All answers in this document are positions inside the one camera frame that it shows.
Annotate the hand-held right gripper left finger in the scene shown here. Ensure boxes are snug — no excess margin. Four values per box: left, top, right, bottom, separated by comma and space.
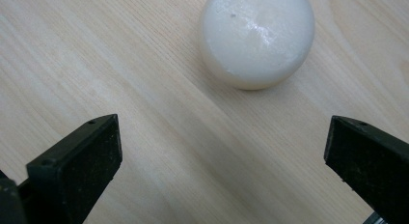
17, 113, 123, 224

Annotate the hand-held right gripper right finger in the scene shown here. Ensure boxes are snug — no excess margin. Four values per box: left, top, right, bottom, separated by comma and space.
323, 115, 409, 224

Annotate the white round ball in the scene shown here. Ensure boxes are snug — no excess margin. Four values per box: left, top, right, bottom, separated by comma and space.
199, 0, 316, 92

